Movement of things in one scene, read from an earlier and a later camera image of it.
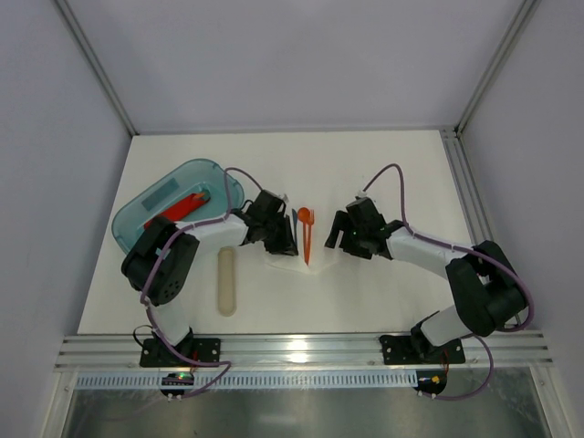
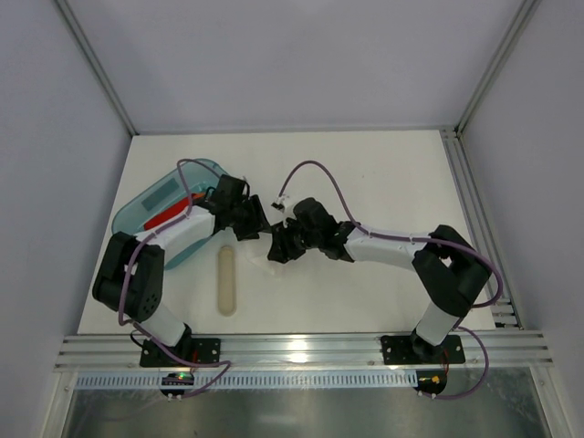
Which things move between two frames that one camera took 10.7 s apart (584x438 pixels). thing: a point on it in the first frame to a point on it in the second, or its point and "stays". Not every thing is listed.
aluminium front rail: (507, 351) stays
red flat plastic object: (182, 208) stays
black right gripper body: (348, 234) to (290, 237)
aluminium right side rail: (468, 189) stays
